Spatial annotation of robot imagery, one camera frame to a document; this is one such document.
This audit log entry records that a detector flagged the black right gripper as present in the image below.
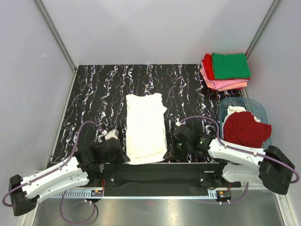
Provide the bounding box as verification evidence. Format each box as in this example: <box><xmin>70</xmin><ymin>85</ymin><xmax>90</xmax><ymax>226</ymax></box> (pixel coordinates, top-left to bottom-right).
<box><xmin>164</xmin><ymin>135</ymin><xmax>192</xmax><ymax>160</ymax></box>

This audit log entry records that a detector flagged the white printed t shirt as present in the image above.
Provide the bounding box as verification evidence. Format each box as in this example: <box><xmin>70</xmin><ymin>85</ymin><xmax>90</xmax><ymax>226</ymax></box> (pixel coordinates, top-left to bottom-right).
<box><xmin>126</xmin><ymin>93</ymin><xmax>167</xmax><ymax>165</ymax></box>

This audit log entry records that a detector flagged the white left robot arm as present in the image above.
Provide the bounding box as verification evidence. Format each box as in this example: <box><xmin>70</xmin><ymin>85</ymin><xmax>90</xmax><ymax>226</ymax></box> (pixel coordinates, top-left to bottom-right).
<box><xmin>8</xmin><ymin>129</ymin><xmax>129</xmax><ymax>216</ymax></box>

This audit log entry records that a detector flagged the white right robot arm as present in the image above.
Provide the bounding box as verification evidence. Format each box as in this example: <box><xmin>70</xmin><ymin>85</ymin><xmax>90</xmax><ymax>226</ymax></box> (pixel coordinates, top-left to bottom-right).
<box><xmin>163</xmin><ymin>125</ymin><xmax>295</xmax><ymax>195</ymax></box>

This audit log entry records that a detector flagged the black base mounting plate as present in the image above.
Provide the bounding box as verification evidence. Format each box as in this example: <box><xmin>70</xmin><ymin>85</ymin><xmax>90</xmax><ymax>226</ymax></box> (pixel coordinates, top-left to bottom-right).
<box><xmin>97</xmin><ymin>163</ymin><xmax>241</xmax><ymax>199</ymax></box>

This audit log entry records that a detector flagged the left control board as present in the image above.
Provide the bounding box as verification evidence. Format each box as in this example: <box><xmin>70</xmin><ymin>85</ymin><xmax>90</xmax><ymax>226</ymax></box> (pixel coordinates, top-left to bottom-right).
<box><xmin>91</xmin><ymin>190</ymin><xmax>103</xmax><ymax>197</ymax></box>

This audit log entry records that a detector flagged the control board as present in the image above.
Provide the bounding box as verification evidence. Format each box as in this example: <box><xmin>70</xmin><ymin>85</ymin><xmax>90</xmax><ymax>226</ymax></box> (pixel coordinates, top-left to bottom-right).
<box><xmin>91</xmin><ymin>190</ymin><xmax>103</xmax><ymax>197</ymax></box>
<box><xmin>218</xmin><ymin>190</ymin><xmax>232</xmax><ymax>198</ymax></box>

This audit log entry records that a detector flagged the right control board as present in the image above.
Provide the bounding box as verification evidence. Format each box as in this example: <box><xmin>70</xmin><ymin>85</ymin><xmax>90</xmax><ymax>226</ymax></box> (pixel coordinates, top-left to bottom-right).
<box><xmin>218</xmin><ymin>190</ymin><xmax>232</xmax><ymax>198</ymax></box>

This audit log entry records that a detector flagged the white t shirt in bin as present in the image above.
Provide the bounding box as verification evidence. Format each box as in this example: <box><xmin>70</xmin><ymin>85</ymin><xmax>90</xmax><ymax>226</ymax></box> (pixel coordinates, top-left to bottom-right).
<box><xmin>223</xmin><ymin>105</ymin><xmax>246</xmax><ymax>123</ymax></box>

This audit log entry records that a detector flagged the dark red t shirt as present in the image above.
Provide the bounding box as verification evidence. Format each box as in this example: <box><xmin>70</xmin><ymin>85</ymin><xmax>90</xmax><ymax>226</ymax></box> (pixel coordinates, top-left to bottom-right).
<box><xmin>223</xmin><ymin>112</ymin><xmax>272</xmax><ymax>148</ymax></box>

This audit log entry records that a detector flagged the pink folded t shirt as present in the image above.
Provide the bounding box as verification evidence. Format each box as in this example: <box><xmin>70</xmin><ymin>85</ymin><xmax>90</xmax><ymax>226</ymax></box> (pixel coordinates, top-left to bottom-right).
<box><xmin>200</xmin><ymin>68</ymin><xmax>248</xmax><ymax>91</ymax></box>

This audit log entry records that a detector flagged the clear blue plastic bin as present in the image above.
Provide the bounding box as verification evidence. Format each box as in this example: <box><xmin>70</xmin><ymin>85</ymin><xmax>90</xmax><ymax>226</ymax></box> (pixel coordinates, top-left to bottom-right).
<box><xmin>220</xmin><ymin>97</ymin><xmax>271</xmax><ymax>149</ymax></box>

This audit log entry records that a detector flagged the red folded t shirt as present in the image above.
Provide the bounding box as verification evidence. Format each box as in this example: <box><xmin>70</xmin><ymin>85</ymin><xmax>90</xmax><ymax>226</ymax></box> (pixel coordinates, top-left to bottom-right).
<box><xmin>202</xmin><ymin>54</ymin><xmax>215</xmax><ymax>81</ymax></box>

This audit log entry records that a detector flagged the salmon folded t shirt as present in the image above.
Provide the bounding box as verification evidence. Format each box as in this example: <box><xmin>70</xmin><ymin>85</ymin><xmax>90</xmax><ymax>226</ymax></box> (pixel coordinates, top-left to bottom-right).
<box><xmin>221</xmin><ymin>85</ymin><xmax>244</xmax><ymax>91</ymax></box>

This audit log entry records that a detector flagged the green folded t shirt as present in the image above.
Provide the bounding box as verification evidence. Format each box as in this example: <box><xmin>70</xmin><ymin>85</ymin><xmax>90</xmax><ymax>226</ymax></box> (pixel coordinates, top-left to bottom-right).
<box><xmin>212</xmin><ymin>53</ymin><xmax>251</xmax><ymax>80</ymax></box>

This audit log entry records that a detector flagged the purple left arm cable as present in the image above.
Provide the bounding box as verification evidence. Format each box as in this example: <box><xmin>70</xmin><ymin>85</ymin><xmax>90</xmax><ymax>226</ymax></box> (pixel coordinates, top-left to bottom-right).
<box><xmin>1</xmin><ymin>121</ymin><xmax>111</xmax><ymax>224</ymax></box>

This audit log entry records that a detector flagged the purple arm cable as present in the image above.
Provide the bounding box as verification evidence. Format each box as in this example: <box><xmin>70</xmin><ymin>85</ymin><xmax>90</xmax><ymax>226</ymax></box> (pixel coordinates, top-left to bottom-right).
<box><xmin>176</xmin><ymin>115</ymin><xmax>301</xmax><ymax>204</ymax></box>
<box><xmin>1</xmin><ymin>121</ymin><xmax>111</xmax><ymax>224</ymax></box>

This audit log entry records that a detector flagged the white slotted cable duct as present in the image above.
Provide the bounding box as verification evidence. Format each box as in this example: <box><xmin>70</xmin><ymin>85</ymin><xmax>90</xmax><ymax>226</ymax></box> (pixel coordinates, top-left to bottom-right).
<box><xmin>64</xmin><ymin>189</ymin><xmax>102</xmax><ymax>199</ymax></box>

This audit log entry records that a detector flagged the aluminium rail frame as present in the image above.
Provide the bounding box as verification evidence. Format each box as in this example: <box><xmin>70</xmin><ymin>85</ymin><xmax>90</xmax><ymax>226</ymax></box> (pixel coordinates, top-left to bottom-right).
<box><xmin>31</xmin><ymin>170</ymin><xmax>288</xmax><ymax>190</ymax></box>

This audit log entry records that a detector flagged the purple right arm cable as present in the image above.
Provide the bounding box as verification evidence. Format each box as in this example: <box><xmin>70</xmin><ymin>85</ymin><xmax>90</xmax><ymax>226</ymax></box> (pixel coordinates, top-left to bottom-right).
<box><xmin>176</xmin><ymin>115</ymin><xmax>301</xmax><ymax>204</ymax></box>

